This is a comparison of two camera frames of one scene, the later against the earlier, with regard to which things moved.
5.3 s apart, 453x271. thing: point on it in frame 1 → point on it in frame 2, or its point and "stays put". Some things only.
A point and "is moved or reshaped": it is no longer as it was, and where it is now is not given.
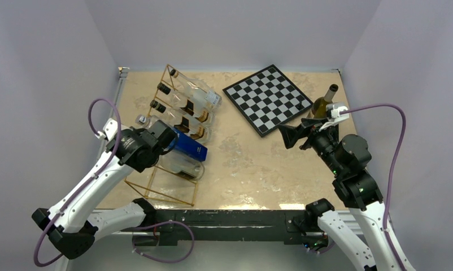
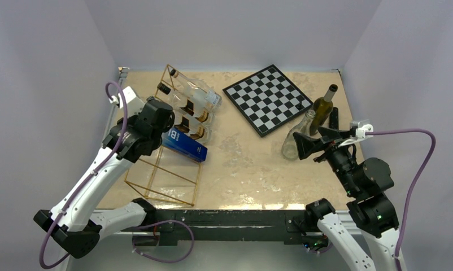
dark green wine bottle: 318,109 stays put
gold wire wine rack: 158,183 stays put
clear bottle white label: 197,92 stays put
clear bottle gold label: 191,111 → 200,132
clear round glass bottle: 176,161 is moved or reshaped
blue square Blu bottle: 188,145 stays put
